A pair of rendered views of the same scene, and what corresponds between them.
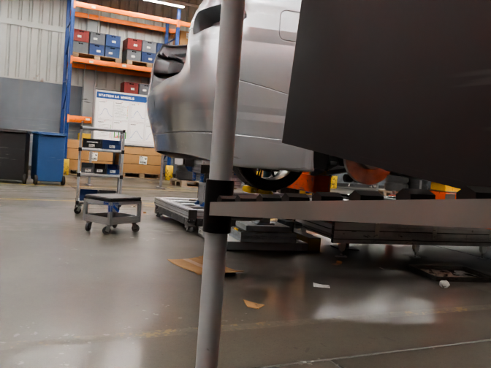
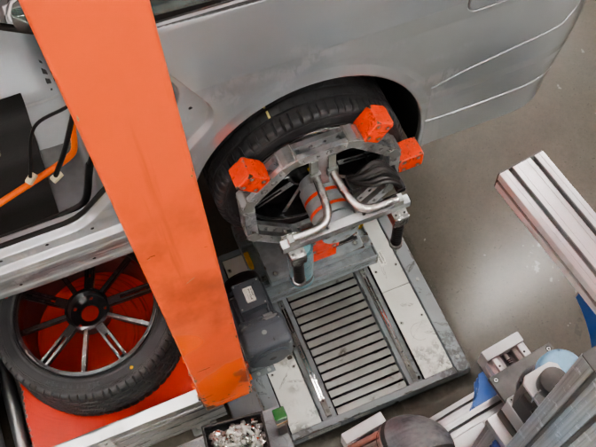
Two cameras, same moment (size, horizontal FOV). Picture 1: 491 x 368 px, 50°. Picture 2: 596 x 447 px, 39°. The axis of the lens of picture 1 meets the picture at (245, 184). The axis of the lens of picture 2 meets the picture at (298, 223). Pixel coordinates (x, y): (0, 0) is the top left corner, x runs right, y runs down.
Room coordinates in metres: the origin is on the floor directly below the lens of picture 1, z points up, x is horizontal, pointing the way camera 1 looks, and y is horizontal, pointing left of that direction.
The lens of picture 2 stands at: (6.05, -0.23, 3.23)
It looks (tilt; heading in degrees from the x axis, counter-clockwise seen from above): 62 degrees down; 179
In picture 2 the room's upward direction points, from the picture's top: 3 degrees counter-clockwise
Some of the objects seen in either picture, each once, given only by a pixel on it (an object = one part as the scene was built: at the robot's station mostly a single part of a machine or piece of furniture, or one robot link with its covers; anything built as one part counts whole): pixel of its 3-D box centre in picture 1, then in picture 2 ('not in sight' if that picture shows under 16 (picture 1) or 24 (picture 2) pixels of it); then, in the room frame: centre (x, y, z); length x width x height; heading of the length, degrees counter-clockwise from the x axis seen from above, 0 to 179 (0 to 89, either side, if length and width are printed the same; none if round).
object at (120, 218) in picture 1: (112, 213); not in sight; (4.88, 1.22, 0.17); 0.43 x 0.36 x 0.34; 148
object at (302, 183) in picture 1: (310, 172); not in sight; (4.87, -0.60, 0.69); 0.52 x 0.17 x 0.35; 18
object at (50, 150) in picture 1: (48, 158); not in sight; (9.88, 3.77, 0.48); 0.64 x 0.54 x 0.97; 33
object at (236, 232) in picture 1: (261, 234); (303, 243); (4.52, -0.18, 0.13); 0.50 x 0.36 x 0.10; 108
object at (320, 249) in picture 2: not in sight; (316, 230); (4.64, -0.13, 0.48); 0.16 x 0.12 x 0.17; 18
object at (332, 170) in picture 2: not in sight; (364, 179); (4.76, 0.01, 1.03); 0.19 x 0.18 x 0.11; 18
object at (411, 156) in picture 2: not in sight; (406, 154); (4.57, 0.18, 0.85); 0.09 x 0.08 x 0.07; 108
